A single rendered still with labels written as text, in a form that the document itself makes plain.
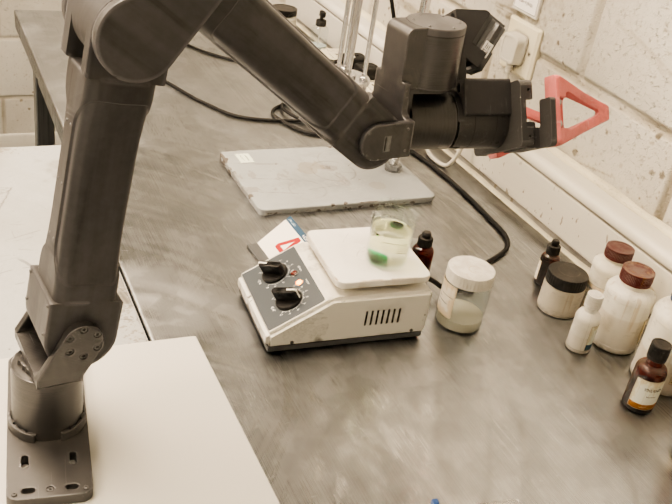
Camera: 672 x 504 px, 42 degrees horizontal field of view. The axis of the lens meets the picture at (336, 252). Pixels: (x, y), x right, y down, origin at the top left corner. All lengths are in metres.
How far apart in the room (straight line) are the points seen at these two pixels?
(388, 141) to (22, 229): 0.57
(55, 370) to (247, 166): 0.68
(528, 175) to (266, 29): 0.75
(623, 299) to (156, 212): 0.63
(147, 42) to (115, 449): 0.38
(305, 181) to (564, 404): 0.56
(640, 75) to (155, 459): 0.82
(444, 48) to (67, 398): 0.46
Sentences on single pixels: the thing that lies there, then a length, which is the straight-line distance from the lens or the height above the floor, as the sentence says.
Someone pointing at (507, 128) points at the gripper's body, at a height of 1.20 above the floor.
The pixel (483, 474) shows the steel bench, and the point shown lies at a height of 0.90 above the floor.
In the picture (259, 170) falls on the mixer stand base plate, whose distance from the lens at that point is 1.37.
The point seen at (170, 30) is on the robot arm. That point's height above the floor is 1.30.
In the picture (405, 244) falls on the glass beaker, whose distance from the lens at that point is 0.99.
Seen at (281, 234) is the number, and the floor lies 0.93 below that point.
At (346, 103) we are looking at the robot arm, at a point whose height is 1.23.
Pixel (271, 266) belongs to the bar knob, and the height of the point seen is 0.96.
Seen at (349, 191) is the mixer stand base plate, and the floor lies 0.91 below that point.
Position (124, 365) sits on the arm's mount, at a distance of 0.94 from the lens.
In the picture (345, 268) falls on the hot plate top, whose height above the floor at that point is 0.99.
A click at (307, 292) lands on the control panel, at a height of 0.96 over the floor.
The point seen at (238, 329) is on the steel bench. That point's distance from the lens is 1.02.
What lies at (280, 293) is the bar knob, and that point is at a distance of 0.98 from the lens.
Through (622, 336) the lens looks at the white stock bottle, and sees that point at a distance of 1.13.
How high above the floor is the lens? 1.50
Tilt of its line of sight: 30 degrees down
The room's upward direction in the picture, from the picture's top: 10 degrees clockwise
